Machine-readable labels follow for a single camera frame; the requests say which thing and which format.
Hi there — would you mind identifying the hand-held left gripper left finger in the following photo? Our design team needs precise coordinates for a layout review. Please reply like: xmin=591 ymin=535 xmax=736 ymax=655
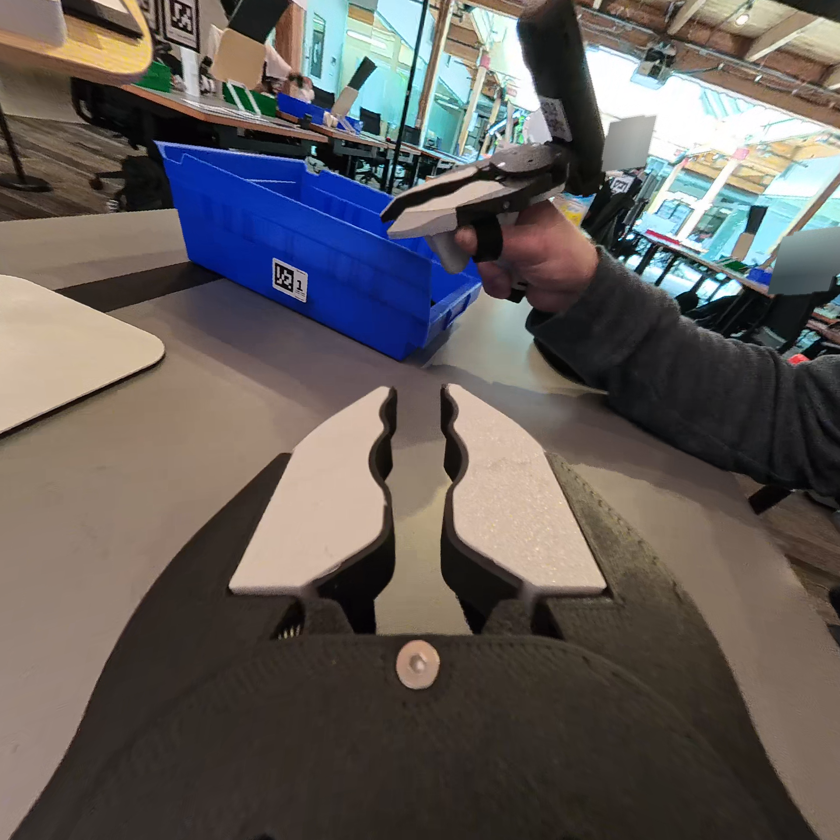
xmin=228 ymin=386 xmax=398 ymax=634

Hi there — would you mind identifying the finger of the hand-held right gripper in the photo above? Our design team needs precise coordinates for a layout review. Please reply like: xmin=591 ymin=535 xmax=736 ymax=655
xmin=381 ymin=161 xmax=506 ymax=223
xmin=387 ymin=180 xmax=526 ymax=238

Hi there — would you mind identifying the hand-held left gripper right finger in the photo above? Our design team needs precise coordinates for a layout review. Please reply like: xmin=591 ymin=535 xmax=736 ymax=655
xmin=440 ymin=384 xmax=608 ymax=634

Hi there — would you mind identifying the blue plastic bin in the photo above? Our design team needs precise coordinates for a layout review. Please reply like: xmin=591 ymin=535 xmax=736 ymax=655
xmin=156 ymin=141 xmax=483 ymax=361

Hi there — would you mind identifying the person's right forearm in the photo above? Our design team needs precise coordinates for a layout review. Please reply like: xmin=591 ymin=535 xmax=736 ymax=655
xmin=525 ymin=246 xmax=840 ymax=500

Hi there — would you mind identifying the person's right hand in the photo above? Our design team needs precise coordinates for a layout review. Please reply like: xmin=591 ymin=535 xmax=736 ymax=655
xmin=455 ymin=197 xmax=599 ymax=315

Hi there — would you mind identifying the ceiling projector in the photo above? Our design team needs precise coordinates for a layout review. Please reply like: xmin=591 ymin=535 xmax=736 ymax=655
xmin=633 ymin=42 xmax=677 ymax=83

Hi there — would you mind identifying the black vertical pole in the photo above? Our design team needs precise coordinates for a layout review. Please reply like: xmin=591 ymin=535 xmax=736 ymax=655
xmin=387 ymin=0 xmax=431 ymax=194

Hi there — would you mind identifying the small blue background bin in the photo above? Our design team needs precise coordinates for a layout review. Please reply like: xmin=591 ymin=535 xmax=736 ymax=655
xmin=276 ymin=92 xmax=329 ymax=126

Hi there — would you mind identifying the round wooden table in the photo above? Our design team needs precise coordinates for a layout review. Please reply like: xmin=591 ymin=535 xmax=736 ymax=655
xmin=0 ymin=0 xmax=155 ymax=86

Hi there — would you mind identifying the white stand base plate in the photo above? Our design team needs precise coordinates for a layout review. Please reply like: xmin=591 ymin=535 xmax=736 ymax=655
xmin=0 ymin=274 xmax=166 ymax=435

